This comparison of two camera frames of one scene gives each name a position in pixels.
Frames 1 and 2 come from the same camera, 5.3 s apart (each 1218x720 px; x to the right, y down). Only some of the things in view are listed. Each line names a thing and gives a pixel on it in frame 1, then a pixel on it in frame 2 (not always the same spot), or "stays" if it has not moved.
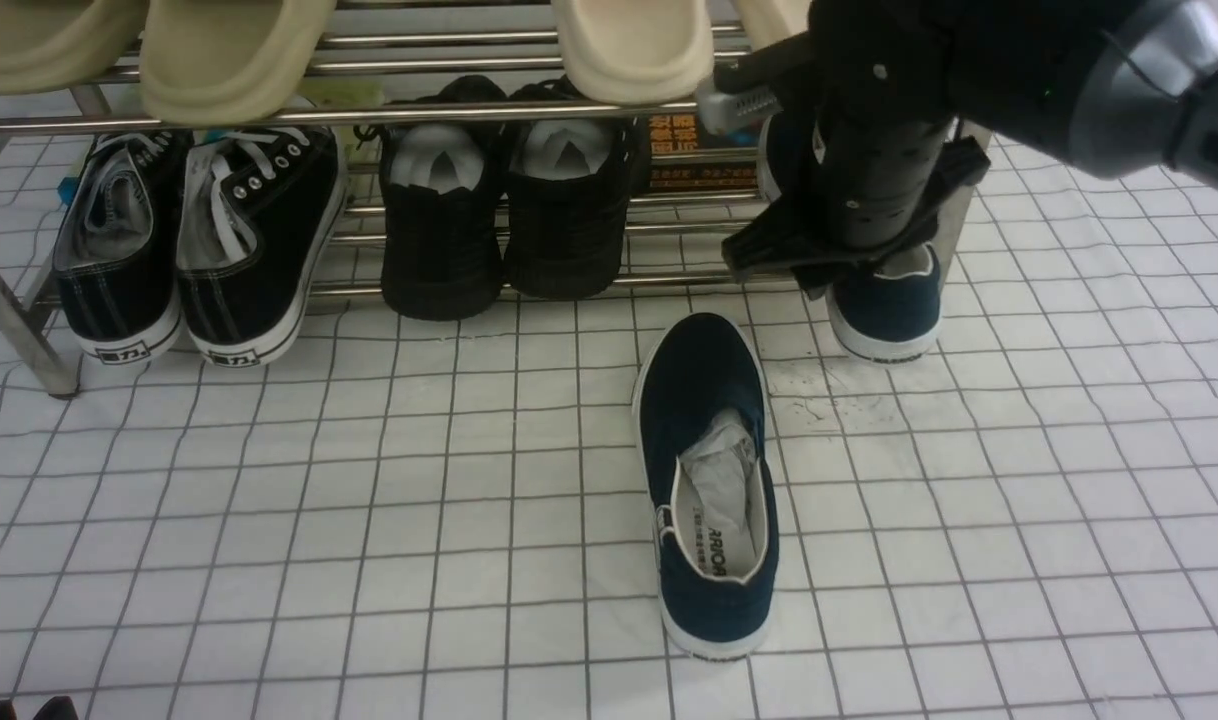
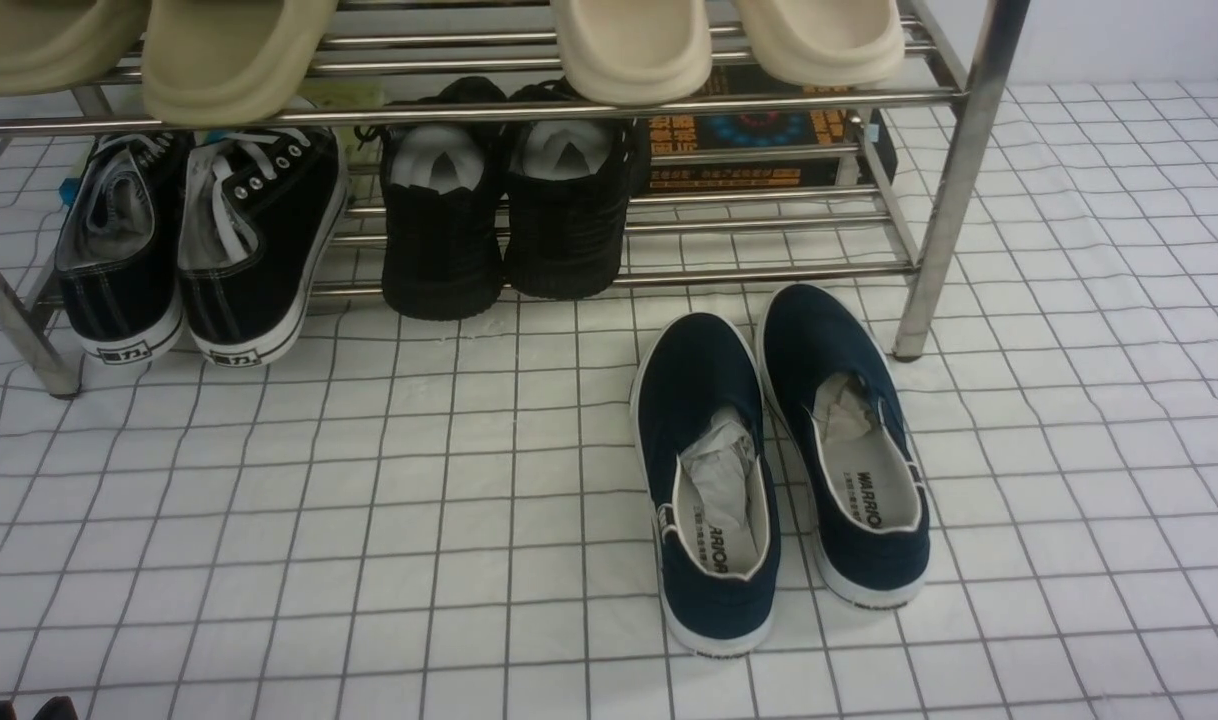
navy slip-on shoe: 702,424 stays
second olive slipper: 218,62 stays
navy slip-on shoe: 878,313 -> 832,381
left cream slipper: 631,52 stays
